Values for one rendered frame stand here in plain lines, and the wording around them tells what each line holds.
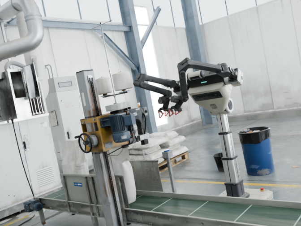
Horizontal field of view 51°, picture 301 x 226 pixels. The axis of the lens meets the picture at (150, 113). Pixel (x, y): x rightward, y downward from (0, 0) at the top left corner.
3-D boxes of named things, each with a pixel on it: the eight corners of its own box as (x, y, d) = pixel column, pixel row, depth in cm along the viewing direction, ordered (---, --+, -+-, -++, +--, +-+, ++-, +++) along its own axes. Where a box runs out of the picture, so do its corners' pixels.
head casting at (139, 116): (148, 132, 324) (143, 104, 323) (131, 138, 306) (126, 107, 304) (127, 134, 344) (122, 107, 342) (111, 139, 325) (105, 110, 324)
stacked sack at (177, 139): (187, 140, 665) (187, 133, 664) (169, 148, 614) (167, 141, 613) (171, 141, 694) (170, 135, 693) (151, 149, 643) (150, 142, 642)
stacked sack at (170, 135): (180, 136, 663) (179, 129, 662) (168, 141, 630) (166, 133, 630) (156, 138, 707) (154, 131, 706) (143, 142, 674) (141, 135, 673)
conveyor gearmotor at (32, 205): (47, 209, 398) (45, 197, 397) (36, 214, 387) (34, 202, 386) (35, 207, 417) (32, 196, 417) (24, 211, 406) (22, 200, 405)
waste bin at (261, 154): (282, 167, 483) (275, 125, 479) (270, 177, 444) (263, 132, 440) (251, 167, 514) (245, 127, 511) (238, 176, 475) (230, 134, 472)
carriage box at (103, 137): (129, 143, 302) (123, 110, 300) (103, 152, 276) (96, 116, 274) (112, 144, 318) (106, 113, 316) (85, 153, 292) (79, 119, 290)
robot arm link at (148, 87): (141, 80, 276) (134, 79, 284) (140, 87, 276) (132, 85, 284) (174, 91, 306) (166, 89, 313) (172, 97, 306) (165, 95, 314)
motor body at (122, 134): (134, 139, 279) (129, 111, 278) (122, 143, 268) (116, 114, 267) (122, 140, 289) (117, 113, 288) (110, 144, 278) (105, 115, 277)
